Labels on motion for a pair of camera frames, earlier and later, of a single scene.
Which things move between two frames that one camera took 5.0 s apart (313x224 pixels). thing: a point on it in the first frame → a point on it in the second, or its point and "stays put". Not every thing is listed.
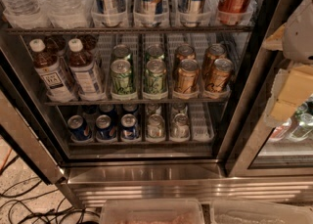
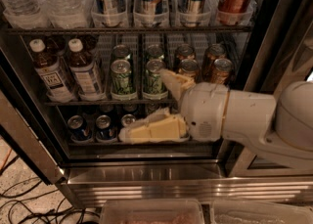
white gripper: (299, 35) → (202, 111)
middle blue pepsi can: (105, 130) stays put
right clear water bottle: (66, 0) stays put
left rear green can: (120, 52) stays put
